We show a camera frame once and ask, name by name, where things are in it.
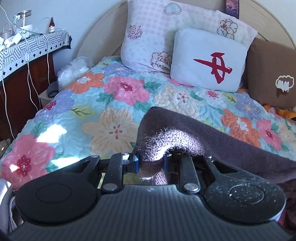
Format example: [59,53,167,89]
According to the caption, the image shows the dark purple knit sweater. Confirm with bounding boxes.
[136,107,295,204]

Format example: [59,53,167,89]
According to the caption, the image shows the floral quilted bedspread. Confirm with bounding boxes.
[1,57,295,189]

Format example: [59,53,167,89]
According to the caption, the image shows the orange plush toy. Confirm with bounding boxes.
[263,104,296,121]

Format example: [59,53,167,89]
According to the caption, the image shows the dark wooden side cabinet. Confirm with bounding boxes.
[1,53,56,140]

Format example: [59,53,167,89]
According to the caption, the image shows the clear plastic bag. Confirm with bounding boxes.
[57,57,94,92]

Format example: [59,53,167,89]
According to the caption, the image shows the brown cushion with cloud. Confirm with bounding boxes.
[246,38,295,109]

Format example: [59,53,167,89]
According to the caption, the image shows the white pillow red symbol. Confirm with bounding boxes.
[170,28,247,92]

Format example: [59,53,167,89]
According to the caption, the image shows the black white patterned cloth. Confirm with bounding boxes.
[1,30,72,80]

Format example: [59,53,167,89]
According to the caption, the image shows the beige headboard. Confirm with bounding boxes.
[74,1,295,63]

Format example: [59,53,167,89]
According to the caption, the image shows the small brown bottle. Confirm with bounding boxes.
[49,17,55,33]

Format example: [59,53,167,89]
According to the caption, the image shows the white desk lamp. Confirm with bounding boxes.
[13,9,33,39]

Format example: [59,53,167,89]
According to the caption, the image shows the pink floral pillow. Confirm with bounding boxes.
[120,1,257,73]

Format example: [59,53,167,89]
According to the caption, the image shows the picture on headboard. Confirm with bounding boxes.
[225,0,240,19]

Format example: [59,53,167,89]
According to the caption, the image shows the white charging cable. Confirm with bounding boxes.
[0,4,53,140]

